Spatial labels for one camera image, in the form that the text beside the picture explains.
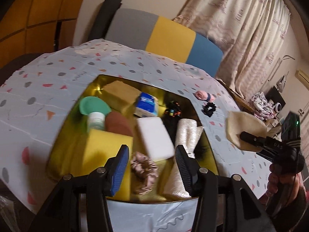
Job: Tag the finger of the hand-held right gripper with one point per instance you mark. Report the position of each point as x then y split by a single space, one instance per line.
258 142

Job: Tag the pink yarn skein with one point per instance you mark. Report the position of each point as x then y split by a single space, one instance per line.
205 96

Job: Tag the pink patterned scrunchie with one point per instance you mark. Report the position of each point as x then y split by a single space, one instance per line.
143 171

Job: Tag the gold tin box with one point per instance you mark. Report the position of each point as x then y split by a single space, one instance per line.
65 149

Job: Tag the white foam block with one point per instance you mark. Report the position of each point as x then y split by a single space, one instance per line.
154 137

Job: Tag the clear plastic bag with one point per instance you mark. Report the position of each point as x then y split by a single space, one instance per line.
6 212

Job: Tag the blue tissue pack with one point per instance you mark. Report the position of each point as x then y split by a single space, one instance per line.
146 105

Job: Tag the brown egg-shaped sponge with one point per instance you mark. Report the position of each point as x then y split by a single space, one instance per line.
118 124

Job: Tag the green round lid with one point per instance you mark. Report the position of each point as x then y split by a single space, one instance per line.
94 105

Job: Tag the white knitted cloth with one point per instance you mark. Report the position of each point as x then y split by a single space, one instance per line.
185 133

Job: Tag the clothes iron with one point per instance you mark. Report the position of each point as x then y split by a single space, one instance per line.
282 82

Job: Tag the black rolled mat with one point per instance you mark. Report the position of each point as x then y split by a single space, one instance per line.
106 17

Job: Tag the beige patterned curtain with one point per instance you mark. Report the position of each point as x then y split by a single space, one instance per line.
236 29

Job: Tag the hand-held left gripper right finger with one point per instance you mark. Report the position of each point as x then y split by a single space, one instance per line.
184 174

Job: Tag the green and yellow sponge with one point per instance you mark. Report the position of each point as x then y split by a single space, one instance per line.
103 147

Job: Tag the grey yellow blue chair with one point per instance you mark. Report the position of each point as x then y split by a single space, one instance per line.
173 38

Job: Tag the pile of patterned clothes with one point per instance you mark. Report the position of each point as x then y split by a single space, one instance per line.
262 105

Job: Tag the person's right hand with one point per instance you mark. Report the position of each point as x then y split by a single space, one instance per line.
288 183

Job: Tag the black scrunchie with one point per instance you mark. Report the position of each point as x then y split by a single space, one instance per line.
208 108

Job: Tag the wall air conditioner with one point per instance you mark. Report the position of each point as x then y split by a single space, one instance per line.
303 77

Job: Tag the yellow sponge block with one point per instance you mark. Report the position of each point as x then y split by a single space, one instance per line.
118 91

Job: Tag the wooden side table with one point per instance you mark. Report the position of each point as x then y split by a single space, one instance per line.
236 96

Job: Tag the black hairpiece with colourful clips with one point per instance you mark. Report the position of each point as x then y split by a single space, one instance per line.
172 110

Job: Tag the white jar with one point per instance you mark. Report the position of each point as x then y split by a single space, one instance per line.
96 122

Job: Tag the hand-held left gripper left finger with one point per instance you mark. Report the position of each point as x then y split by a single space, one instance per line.
119 171

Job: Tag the beige pad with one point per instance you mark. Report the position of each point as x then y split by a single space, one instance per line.
241 125

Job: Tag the orange wooden wardrobe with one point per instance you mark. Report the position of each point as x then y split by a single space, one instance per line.
36 12

